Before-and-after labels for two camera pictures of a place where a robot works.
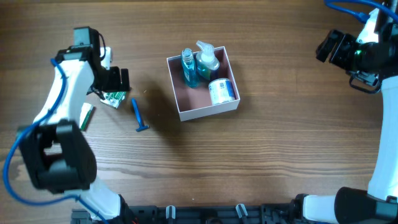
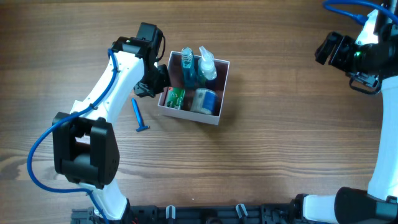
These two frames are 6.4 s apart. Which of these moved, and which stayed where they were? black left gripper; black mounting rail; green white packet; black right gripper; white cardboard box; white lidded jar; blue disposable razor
Moved: white lidded jar; white cardboard box; green white packet; black left gripper
Stayed: black mounting rail; blue disposable razor; black right gripper
